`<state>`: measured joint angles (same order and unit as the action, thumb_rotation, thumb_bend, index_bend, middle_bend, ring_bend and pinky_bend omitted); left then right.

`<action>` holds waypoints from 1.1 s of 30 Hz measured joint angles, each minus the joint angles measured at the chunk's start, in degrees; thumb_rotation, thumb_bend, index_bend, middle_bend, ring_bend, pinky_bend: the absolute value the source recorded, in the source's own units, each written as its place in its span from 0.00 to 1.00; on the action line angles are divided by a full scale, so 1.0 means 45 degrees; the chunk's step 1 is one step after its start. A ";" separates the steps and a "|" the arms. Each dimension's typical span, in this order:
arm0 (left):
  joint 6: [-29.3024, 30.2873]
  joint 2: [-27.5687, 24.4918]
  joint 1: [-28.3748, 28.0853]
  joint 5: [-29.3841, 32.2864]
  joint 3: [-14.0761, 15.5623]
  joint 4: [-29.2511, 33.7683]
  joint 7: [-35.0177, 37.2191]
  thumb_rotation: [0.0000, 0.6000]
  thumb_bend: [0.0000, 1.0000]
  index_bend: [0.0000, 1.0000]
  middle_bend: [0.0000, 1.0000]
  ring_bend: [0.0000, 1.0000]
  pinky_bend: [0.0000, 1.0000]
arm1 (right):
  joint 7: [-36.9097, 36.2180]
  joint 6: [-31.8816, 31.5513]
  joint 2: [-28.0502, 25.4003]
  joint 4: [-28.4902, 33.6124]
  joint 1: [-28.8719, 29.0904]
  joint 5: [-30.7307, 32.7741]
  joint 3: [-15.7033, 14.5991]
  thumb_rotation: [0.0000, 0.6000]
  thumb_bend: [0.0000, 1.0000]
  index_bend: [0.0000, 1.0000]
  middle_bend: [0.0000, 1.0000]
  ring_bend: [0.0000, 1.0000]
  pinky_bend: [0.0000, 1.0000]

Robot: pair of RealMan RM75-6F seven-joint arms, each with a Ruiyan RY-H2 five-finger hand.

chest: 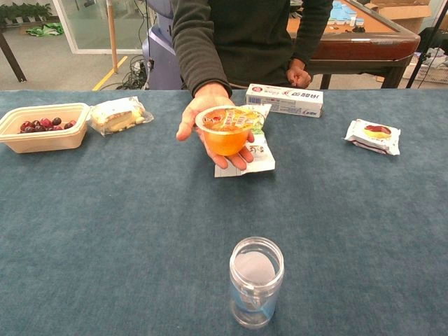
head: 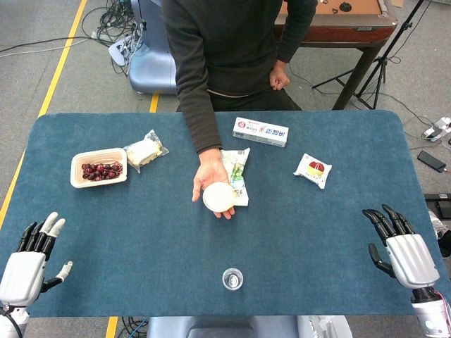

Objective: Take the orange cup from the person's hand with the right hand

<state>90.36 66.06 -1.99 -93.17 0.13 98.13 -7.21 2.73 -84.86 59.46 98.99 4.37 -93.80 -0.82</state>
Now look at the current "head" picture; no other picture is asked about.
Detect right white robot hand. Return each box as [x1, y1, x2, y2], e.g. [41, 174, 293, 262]
[362, 204, 441, 290]

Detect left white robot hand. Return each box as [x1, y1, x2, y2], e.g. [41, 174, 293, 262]
[0, 211, 74, 306]

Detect person's left hand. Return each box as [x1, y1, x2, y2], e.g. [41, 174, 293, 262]
[269, 60, 291, 92]

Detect person's right hand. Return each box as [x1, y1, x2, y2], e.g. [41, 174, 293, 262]
[192, 147, 236, 220]

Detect orange jelly cup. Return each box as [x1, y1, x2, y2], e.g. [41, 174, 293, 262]
[202, 182, 236, 213]

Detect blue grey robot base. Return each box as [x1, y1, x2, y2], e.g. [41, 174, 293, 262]
[128, 0, 177, 95]

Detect person's right forearm dark sleeve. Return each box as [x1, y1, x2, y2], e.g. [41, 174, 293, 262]
[161, 0, 223, 156]

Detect person's left forearm dark sleeve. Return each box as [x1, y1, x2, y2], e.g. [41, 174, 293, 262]
[276, 0, 318, 64]

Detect white green snack packet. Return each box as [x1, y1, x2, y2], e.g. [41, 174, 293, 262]
[220, 147, 251, 207]

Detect person's body dark sweater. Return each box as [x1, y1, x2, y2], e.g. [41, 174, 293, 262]
[161, 0, 318, 112]

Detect white toothpaste box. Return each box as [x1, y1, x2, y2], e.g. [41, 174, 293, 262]
[232, 117, 289, 148]

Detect black pedal box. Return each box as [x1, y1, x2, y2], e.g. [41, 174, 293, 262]
[424, 192, 451, 221]

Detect wrapped cake slice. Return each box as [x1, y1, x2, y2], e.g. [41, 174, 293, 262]
[123, 129, 169, 173]

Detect brown game table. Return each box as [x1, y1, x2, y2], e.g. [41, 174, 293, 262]
[274, 0, 399, 110]

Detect blue table cloth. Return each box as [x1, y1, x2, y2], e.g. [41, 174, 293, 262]
[0, 110, 451, 318]

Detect small white red snack packet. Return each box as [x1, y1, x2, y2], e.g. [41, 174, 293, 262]
[293, 153, 333, 190]

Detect black phone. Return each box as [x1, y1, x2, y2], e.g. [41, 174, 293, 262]
[417, 150, 447, 173]

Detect black tripod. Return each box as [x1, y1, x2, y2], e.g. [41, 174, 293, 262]
[311, 0, 426, 110]

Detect clear plastic jar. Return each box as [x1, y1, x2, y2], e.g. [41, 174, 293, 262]
[221, 267, 244, 292]

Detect dark red cherries pile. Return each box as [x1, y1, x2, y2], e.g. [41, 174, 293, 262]
[81, 161, 123, 182]

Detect beige food tray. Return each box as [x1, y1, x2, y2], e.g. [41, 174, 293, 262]
[70, 147, 128, 189]

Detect white power strip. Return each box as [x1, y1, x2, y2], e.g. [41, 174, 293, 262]
[421, 117, 451, 141]

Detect white multi socket with plugs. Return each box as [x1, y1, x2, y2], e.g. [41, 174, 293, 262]
[108, 35, 142, 67]

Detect grey robot chest base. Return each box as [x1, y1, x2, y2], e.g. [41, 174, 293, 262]
[146, 315, 353, 338]

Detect black cable bundle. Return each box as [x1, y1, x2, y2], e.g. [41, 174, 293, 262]
[80, 0, 142, 77]

